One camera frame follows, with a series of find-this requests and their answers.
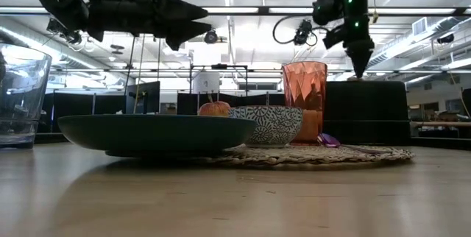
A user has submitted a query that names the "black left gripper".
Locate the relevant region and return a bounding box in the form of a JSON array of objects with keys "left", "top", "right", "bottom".
[{"left": 88, "top": 0, "right": 213, "bottom": 52}]

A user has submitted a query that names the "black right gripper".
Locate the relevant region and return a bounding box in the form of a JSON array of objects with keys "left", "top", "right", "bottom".
[{"left": 322, "top": 15, "right": 375, "bottom": 79}]

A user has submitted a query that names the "orange faceted plastic tumbler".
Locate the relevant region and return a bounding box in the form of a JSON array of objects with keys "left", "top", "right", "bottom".
[{"left": 282, "top": 61, "right": 328, "bottom": 146}]

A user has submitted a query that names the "iridescent metal spoon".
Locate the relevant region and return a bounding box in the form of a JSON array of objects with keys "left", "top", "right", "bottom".
[{"left": 316, "top": 132, "right": 383, "bottom": 155}]

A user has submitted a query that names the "red yellow apple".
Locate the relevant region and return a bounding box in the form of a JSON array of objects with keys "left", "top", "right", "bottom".
[{"left": 198, "top": 100, "right": 232, "bottom": 118}]

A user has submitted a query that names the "blue white patterned bowl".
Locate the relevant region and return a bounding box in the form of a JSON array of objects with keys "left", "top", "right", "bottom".
[{"left": 228, "top": 105, "right": 304, "bottom": 149}]

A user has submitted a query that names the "teal ceramic plate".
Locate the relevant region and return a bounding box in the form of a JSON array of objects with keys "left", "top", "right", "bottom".
[{"left": 57, "top": 114, "right": 258, "bottom": 158}]

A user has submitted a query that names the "black toaster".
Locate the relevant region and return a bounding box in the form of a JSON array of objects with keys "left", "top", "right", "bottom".
[{"left": 323, "top": 80, "right": 411, "bottom": 146}]

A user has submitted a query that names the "white cylindrical tank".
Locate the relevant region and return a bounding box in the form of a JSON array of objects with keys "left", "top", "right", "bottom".
[{"left": 191, "top": 71, "right": 221, "bottom": 94}]

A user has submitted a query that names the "black overhead light bar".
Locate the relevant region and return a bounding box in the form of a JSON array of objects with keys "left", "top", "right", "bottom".
[{"left": 0, "top": 6, "right": 471, "bottom": 18}]

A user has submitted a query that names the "black computer monitor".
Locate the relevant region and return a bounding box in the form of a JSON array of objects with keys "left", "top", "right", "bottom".
[{"left": 126, "top": 81, "right": 161, "bottom": 115}]

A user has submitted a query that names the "round woven placemat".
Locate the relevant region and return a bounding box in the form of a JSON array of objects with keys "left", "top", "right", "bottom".
[{"left": 205, "top": 144, "right": 415, "bottom": 167}]

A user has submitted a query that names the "clear glass container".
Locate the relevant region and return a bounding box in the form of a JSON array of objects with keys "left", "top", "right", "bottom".
[{"left": 0, "top": 43, "right": 53, "bottom": 149}]

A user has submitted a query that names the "round black ceiling camera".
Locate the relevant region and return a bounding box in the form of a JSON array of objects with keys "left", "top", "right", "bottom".
[{"left": 204, "top": 29, "right": 219, "bottom": 45}]

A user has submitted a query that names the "black overhead camera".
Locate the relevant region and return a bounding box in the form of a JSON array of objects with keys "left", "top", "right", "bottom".
[{"left": 293, "top": 19, "right": 318, "bottom": 47}]

